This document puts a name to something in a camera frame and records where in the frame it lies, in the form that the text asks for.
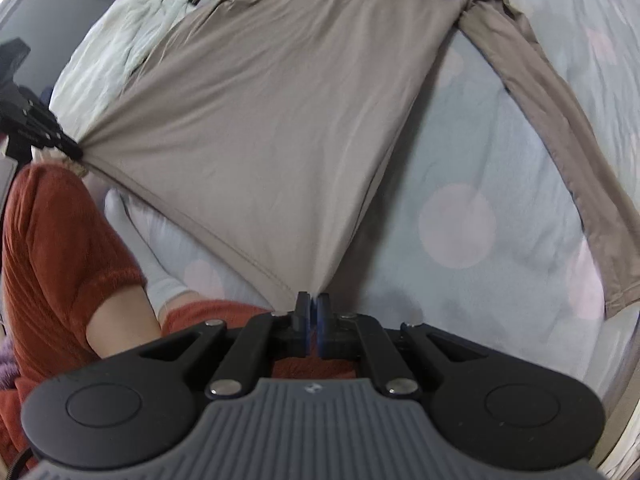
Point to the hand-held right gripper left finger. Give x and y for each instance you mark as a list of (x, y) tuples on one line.
[(301, 327)]

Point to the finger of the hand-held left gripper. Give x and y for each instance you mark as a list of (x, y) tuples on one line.
[(45, 127)]

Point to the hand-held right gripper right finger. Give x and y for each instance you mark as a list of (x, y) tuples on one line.
[(323, 327)]

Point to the taupe long-sleeve shirt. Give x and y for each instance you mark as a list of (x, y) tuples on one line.
[(280, 110)]

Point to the white crinkled cloth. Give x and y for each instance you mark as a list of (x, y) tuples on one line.
[(115, 60)]

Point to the person's red pants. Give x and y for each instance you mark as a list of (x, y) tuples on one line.
[(55, 260)]

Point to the person's bare leg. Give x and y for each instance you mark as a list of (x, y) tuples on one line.
[(125, 325)]

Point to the bed with pink-dotted sheet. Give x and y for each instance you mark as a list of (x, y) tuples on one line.
[(500, 160)]

